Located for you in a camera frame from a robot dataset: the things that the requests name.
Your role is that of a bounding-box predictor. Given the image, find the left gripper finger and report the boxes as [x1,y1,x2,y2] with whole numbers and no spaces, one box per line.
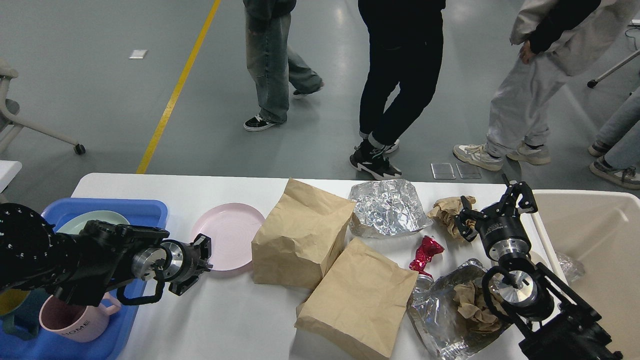
[169,272,202,296]
[192,234,213,273]

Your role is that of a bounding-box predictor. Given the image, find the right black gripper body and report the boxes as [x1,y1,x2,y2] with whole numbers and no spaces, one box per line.
[475,205,531,262]

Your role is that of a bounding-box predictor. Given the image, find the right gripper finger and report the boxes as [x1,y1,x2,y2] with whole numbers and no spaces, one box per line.
[494,173,538,215]
[454,195,483,243]

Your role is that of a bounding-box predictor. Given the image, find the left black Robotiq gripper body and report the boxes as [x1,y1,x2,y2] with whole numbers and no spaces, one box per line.
[131,240,200,283]

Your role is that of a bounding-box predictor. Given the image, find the pink plate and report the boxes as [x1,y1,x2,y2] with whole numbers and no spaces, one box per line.
[190,203,265,272]

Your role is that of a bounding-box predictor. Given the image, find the pink HOME mug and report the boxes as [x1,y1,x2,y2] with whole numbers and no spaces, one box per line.
[39,292,122,343]

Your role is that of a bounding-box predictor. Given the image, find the teal mug yellow inside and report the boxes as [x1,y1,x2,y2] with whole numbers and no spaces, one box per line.
[0,289,50,341]

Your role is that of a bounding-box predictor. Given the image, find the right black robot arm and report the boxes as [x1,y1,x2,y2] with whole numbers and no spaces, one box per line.
[454,176,624,360]

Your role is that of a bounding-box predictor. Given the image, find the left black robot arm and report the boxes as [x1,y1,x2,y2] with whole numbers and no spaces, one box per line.
[0,203,213,306]

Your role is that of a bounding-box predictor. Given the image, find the crumpled brown paper ball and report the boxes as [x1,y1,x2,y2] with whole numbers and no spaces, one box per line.
[426,196,466,242]

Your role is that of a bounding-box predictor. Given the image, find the right metal floor plate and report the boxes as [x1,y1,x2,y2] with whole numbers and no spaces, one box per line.
[455,162,482,180]

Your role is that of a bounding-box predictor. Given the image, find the metal floor plate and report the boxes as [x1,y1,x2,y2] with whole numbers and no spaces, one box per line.
[455,162,482,180]
[430,162,457,180]

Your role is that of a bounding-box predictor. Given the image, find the red crumpled foil wrapper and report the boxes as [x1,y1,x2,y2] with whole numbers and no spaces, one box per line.
[408,235,445,278]

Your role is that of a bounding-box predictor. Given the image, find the left metal floor plate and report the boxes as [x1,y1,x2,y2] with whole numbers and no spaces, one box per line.
[430,162,457,180]

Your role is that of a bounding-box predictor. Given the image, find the brown paper in foil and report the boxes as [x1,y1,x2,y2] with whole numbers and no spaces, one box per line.
[454,281,503,334]

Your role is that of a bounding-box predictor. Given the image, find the crumpled foil sheet top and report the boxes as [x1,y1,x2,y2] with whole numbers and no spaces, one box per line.
[348,178,434,239]

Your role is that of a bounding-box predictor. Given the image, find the crumpled foil sheet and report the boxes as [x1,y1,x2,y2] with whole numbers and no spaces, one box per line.
[407,258,510,360]
[348,178,434,239]

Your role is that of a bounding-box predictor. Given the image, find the beige plastic bin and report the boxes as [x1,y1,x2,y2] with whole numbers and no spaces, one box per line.
[534,190,640,360]

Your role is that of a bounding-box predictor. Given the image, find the upper brown paper bag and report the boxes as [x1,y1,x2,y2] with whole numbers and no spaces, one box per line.
[251,178,355,290]

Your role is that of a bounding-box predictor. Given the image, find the brown paper bag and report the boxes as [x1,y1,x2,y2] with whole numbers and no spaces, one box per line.
[294,237,419,360]
[251,178,355,290]

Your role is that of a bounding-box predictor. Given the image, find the crumpled foil sheet bottom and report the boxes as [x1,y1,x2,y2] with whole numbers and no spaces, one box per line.
[407,258,510,360]

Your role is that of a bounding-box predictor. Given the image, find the light green plate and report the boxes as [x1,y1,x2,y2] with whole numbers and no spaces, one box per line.
[55,210,130,235]

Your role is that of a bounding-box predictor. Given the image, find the person light blue jeans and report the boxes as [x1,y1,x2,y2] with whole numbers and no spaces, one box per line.
[588,88,640,191]

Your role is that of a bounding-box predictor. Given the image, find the tripod stand leg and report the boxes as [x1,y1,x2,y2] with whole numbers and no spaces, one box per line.
[586,49,640,89]

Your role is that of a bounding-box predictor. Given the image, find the lower brown paper bag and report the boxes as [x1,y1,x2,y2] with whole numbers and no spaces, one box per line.
[294,237,419,360]

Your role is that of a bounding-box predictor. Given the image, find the person grey sweatpants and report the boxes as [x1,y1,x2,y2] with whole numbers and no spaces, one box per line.
[452,0,639,171]

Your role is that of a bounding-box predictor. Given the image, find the person dark jeans black sneakers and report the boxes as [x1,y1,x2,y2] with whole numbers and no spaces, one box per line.
[349,0,446,181]

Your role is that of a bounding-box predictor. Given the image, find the white side table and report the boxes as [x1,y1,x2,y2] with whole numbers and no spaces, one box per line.
[0,160,23,193]

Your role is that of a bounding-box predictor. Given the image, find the person black hoodie faded jeans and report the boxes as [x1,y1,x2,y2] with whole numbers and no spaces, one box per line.
[243,0,324,132]

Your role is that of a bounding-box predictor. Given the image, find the white rolling chair base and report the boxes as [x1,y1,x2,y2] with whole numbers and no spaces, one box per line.
[0,58,86,155]

